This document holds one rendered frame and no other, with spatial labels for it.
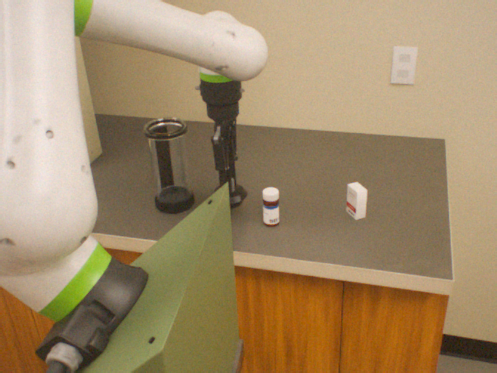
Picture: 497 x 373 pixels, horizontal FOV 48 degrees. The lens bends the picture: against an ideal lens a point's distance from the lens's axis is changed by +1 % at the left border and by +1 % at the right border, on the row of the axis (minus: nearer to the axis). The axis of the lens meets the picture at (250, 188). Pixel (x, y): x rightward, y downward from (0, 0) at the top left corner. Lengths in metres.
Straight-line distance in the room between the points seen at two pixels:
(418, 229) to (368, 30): 0.67
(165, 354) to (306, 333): 0.86
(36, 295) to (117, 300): 0.11
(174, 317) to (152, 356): 0.05
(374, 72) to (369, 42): 0.09
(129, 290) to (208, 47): 0.48
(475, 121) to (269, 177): 0.68
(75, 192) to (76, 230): 0.04
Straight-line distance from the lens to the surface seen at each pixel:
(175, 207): 1.45
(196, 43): 1.06
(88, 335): 0.81
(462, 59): 1.81
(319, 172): 1.62
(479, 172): 1.96
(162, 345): 0.62
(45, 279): 0.81
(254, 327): 1.49
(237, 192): 1.40
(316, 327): 1.44
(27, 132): 0.68
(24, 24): 0.75
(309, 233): 1.36
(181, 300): 0.67
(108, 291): 0.83
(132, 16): 1.01
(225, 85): 1.25
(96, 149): 1.80
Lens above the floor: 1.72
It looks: 30 degrees down
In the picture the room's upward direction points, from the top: 3 degrees counter-clockwise
